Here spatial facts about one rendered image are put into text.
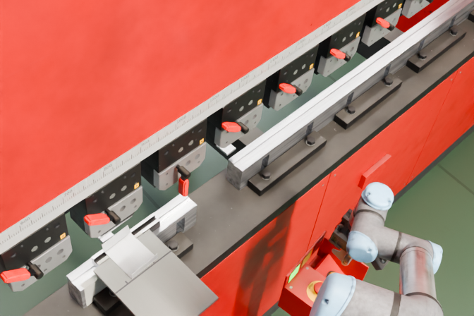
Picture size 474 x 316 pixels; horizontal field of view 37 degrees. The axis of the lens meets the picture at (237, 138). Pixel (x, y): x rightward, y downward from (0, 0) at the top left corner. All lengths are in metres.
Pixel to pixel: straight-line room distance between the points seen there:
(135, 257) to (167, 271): 0.09
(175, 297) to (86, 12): 0.83
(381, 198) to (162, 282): 0.58
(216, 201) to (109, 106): 0.79
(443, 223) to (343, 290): 1.98
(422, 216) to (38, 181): 2.23
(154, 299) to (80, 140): 0.55
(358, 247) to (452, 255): 1.55
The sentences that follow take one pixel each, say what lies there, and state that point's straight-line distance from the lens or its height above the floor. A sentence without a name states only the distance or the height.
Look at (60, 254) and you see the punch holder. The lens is 1.60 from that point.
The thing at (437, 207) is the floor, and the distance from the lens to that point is 3.35.
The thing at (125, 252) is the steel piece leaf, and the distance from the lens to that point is 1.83.
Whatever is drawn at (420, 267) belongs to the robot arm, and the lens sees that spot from 1.61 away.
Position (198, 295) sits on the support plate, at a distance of 1.77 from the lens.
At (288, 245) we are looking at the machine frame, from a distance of 2.41.
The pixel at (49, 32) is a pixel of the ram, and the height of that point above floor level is 1.81.
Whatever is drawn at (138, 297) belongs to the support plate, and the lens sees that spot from 1.77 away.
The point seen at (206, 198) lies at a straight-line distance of 2.08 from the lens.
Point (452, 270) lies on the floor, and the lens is 3.19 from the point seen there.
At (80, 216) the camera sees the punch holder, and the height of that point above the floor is 1.23.
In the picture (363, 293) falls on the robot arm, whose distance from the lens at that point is 1.36.
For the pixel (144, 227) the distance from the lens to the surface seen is 1.88.
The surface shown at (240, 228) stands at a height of 0.87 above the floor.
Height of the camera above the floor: 2.57
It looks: 50 degrees down
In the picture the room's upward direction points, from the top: 8 degrees clockwise
